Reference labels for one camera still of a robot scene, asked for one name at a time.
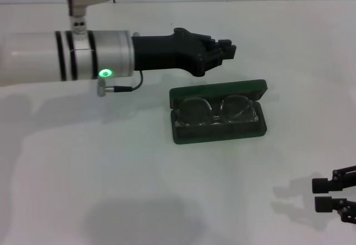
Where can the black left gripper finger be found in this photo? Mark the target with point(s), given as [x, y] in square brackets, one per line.
[225, 45]
[219, 59]

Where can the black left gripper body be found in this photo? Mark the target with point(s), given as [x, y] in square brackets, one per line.
[167, 52]

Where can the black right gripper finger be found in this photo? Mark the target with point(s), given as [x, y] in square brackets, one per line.
[333, 184]
[333, 206]

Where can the dark green glasses case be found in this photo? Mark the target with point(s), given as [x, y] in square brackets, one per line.
[217, 89]

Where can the clear transparent glasses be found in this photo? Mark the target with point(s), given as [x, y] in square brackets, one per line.
[217, 113]

